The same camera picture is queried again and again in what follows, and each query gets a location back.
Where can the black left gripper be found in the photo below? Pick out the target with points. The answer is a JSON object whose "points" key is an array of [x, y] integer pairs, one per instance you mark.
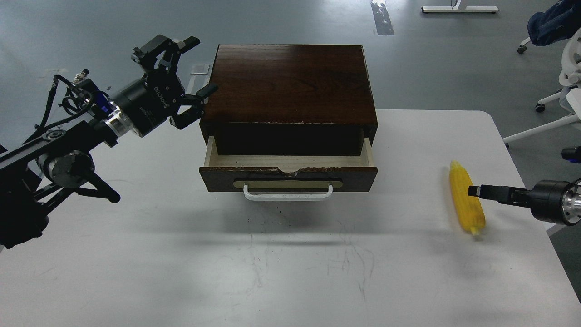
{"points": [[158, 94]]}

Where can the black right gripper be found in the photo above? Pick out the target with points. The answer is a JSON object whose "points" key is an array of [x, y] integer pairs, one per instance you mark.
{"points": [[557, 202]]}

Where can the yellow corn cob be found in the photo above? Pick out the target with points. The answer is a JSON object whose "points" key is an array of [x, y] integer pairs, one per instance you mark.
{"points": [[470, 214]]}

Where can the wooden drawer with white handle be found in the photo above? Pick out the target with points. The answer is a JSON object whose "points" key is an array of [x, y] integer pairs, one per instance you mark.
{"points": [[288, 177]]}

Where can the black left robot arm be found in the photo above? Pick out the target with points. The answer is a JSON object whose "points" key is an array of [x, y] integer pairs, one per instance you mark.
{"points": [[55, 161]]}

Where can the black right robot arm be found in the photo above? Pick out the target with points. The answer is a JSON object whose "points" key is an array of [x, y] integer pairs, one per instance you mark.
{"points": [[557, 202]]}

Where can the dark wooden drawer cabinet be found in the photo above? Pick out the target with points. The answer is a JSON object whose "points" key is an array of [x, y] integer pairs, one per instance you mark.
{"points": [[290, 99]]}

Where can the white floor tape marks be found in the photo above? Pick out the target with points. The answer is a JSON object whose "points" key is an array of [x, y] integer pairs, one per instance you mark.
{"points": [[199, 77]]}

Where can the dark blue cloth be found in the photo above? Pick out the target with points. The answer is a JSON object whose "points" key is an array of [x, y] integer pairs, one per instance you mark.
{"points": [[559, 22]]}

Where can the white desk foot bar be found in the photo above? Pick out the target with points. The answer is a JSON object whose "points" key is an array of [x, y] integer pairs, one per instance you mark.
{"points": [[459, 6]]}

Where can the grey floor tape strip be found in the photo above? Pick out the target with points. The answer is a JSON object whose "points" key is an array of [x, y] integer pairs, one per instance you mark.
{"points": [[383, 23]]}

